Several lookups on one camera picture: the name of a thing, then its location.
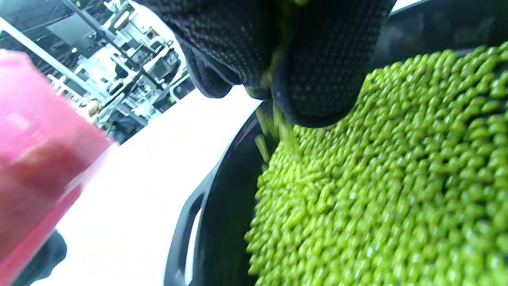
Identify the person's left hand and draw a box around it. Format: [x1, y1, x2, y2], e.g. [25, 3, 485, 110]
[12, 230, 68, 286]

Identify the person's right hand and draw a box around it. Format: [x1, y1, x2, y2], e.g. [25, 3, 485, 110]
[135, 0, 397, 128]

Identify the red plastic container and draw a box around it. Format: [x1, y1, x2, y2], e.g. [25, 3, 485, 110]
[0, 50, 117, 286]

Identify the pile of green mung beans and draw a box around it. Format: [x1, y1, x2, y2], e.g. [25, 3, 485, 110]
[244, 40, 508, 286]

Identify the black cast iron frying pan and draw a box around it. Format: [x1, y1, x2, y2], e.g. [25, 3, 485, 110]
[164, 0, 508, 286]

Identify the metal frame workstation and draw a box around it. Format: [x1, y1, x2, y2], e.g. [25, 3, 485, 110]
[0, 0, 196, 144]

